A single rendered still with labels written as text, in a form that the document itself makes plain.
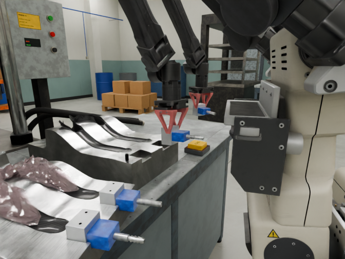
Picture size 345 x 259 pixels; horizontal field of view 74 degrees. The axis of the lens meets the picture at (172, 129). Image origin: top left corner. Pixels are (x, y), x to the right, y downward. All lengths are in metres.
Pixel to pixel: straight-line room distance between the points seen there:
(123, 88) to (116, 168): 5.25
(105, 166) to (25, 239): 0.29
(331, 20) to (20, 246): 0.55
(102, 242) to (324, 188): 0.44
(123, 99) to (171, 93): 5.02
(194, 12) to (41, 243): 7.90
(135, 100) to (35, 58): 4.18
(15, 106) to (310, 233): 1.18
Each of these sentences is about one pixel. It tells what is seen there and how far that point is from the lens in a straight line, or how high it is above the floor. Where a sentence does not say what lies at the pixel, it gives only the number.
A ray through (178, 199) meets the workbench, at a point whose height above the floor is 0.66.
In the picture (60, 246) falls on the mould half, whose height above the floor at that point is 0.86.
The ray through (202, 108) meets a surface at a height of 0.95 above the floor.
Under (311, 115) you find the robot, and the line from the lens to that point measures 0.54.
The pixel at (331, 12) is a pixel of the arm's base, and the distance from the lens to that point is 0.35.
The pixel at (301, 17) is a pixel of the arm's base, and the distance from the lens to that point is 0.35.
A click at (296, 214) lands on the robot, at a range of 0.58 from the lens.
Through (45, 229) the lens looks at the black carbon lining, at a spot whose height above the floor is 0.85.
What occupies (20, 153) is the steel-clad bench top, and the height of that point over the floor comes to 0.80.
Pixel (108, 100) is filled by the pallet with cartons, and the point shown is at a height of 0.28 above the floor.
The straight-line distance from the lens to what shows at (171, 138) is 0.69.
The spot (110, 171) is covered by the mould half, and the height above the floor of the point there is 0.85.
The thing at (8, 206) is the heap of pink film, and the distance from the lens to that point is 0.53.
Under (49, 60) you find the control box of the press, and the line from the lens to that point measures 1.48.
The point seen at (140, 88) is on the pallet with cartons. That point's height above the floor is 0.59.
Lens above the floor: 1.14
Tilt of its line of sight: 16 degrees down
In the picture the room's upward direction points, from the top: straight up
